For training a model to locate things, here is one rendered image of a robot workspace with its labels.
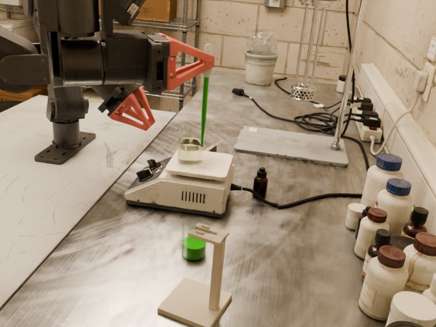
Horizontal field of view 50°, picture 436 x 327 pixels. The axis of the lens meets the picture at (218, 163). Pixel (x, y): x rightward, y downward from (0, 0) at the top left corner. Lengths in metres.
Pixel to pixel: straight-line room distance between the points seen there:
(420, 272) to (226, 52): 2.75
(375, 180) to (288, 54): 2.41
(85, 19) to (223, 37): 2.76
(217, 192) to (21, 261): 0.35
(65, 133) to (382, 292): 0.79
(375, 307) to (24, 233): 0.58
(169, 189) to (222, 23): 2.50
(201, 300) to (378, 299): 0.25
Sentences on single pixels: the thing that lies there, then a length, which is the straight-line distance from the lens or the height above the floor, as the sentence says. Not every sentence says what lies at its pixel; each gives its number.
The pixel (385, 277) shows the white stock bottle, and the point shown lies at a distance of 0.70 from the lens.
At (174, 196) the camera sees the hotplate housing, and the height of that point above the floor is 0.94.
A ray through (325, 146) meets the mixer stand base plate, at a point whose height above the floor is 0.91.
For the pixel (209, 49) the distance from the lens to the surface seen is 0.66.
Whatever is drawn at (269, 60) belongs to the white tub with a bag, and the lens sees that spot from 1.94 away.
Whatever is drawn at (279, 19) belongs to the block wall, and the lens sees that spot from 3.27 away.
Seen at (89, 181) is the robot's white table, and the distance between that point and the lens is 1.03.
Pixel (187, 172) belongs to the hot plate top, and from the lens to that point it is 0.87.
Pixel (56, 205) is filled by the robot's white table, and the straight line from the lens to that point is 0.95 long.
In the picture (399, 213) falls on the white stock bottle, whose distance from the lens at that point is 0.89.
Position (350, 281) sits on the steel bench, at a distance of 0.80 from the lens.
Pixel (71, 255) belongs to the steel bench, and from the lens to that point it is 0.80.
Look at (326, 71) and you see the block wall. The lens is 3.32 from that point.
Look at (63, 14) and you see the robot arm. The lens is 0.60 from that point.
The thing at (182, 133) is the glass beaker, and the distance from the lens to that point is 0.87.
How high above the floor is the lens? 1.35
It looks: 23 degrees down
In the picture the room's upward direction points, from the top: 5 degrees clockwise
